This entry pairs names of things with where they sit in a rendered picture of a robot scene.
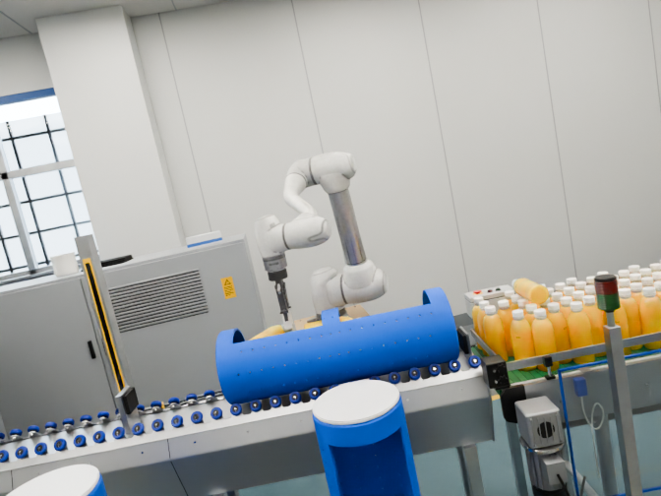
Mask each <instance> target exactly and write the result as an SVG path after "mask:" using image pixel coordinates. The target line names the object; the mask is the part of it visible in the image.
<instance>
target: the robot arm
mask: <svg viewBox="0 0 661 496"><path fill-rule="evenodd" d="M356 170H357V165H356V161H355V159H354V157H353V155H352V154H349V153H346V152H331V153H326V154H321V155H316V156H313V157H309V158H305V159H299V160H297V161H295V162H294V163H293V164H292V165H291V167H290V168H289V170H288V172H287V174H286V178H285V181H284V191H283V199H284V201H285V203H286V204H287V205H288V206H289V207H290V208H291V209H293V210H294V211H296V212H297V213H299V214H300V215H299V216H298V217H297V218H295V219H294V220H293V221H292V222H289V223H280V222H279V220H278V218H277V217H276V216H275V215H267V216H262V217H259V218H258V219H257V220H256V221H255V234H256V241H257V245H258V249H259V251H260V253H261V255H262V258H263V263H264V267H265V271H267V272H268V276H269V281H275V286H274V288H275V291H276V295H277V299H278V303H279V307H280V314H281V315H282V319H283V324H284V328H285V330H290V329H293V327H292V326H293V321H292V316H291V312H290V308H291V306H289V302H288V297H287V292H286V287H285V286H286V284H285V282H284V281H283V280H284V279H286V278H287V277H288V274H287V270H286V268H285V267H287V262H286V257H285V253H284V251H287V250H291V249H304V248H310V247H314V246H318V245H320V244H323V243H325V242H326V241H328V240H329V238H330V237H331V224H330V223H329V222H328V221H327V220H326V219H325V218H323V217H318V214H317V211H316V210H315V209H314V208H313V207H312V206H311V205H310V204H308V203H307V202H306V201H304V200H303V199H302V198H300V197H299V195H300V194H301V193H302V192H303V191H304V189H305V188H308V187H311V186H315V185H319V184H321V186H322V187H323V189H324V190H325V192H326V193H328V195H329V199H330V205H331V209H332V212H333V216H334V220H335V223H336V227H337V231H338V234H339V238H340V242H341V245H342V249H343V253H344V256H345V260H346V265H345V266H344V269H343V274H338V273H337V270H336V269H334V268H331V267H325V268H321V269H318V270H316V271H314V272H313V275H312V277H311V284H310V287H311V295H312V300H313V304H314V308H315V311H316V316H315V317H313V318H311V319H308V320H307V323H311V322H317V321H322V311H323V310H328V309H332V308H338V310H339V314H340V317H341V316H346V317H351V316H349V315H348V314H347V310H345V306H344V305H346V304H352V303H363V302H368V301H372V300H375V299H378V298H380V297H381V296H383V295H384V294H385V293H386V292H387V291H388V277H387V275H386V274H385V272H384V271H383V270H381V269H376V267H375V265H374V264H373V262H372V261H371V260H370V259H368V258H366V255H365V251H364V247H363V243H362V240H361V236H360V232H359V228H358V224H357V220H356V215H355V212H354V209H353V205H352V201H351V197H350V193H349V189H348V188H349V186H350V178H352V177H353V176H354V175H355V173H356ZM351 318H352V317H351Z"/></svg>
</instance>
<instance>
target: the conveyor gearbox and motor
mask: <svg viewBox="0 0 661 496"><path fill-rule="evenodd" d="M514 405H515V411H516V417H517V423H518V429H519V434H520V435H521V436H520V438H519V442H520V445H521V447H522V448H524V449H525V454H526V460H527V466H528V472H529V478H530V482H531V486H532V492H533V495H534V496H570V494H569V492H568V486H567V482H568V479H567V473H566V466H565V461H564V457H563V451H562V448H563V447H564V445H565V438H564V432H563V425H562V419H561V413H560V410H559V409H558V408H557V407H556V406H555V405H554V404H553V403H552V402H551V401H550V400H549V399H548V398H547V397H545V396H544V397H539V398H534V399H529V400H524V401H519V402H515V403H514Z"/></svg>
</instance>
